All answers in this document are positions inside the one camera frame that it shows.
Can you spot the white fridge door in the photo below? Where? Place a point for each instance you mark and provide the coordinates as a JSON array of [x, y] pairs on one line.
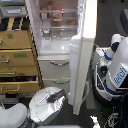
[[81, 46]]

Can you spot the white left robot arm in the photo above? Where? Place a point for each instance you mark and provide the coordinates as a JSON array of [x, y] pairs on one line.
[[43, 108]]

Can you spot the upper fridge drawer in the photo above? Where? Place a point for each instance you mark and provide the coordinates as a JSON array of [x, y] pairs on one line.
[[54, 69]]

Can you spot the white refrigerator body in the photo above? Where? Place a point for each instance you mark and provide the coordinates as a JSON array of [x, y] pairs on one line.
[[52, 43]]

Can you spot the wooden drawer cabinet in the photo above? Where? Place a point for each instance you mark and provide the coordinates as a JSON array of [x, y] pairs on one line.
[[19, 68]]

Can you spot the white blue Fetch robot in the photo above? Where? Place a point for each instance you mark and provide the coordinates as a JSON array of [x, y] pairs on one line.
[[110, 66]]

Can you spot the food items on shelf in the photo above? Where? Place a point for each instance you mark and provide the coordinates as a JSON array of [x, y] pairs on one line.
[[59, 12]]

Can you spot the white right gripper tip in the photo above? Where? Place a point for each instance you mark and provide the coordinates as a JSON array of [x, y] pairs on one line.
[[95, 121]]

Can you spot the grey box on cabinet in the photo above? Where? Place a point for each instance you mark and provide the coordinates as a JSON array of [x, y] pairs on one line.
[[14, 11]]

